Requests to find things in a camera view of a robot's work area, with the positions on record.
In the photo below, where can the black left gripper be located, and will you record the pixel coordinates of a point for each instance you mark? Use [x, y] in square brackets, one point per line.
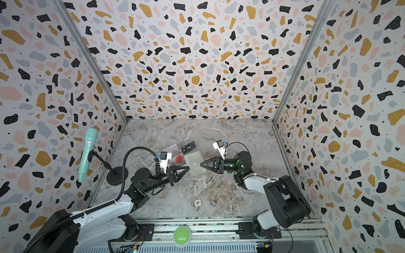
[173, 176]

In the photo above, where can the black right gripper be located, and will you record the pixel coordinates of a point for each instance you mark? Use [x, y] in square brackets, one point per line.
[221, 166]

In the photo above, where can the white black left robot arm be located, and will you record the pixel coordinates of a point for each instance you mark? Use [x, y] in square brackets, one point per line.
[78, 231]

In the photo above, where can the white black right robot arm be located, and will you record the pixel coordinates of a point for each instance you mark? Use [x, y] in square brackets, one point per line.
[287, 204]

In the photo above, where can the red card in box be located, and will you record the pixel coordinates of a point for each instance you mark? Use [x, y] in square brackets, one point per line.
[179, 159]

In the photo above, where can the clear acrylic card box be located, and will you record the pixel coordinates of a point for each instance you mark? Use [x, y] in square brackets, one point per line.
[182, 148]

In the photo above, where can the black microphone stand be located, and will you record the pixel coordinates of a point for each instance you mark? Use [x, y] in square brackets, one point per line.
[115, 175]

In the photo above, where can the green push button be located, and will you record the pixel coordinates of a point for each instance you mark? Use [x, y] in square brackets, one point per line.
[182, 236]

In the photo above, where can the mint green microphone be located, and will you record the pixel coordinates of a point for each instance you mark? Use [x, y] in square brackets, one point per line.
[90, 139]

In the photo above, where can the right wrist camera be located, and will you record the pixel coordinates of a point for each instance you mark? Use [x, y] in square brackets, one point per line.
[220, 146]

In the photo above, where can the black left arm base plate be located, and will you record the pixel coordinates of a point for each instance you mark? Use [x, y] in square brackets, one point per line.
[137, 233]

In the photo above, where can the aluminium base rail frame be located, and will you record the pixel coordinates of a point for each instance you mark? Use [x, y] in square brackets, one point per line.
[218, 235]

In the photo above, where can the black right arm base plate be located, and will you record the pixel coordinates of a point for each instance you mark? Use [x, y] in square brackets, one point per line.
[251, 230]

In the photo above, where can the aluminium left corner post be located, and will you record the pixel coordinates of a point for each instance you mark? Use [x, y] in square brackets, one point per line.
[75, 33]

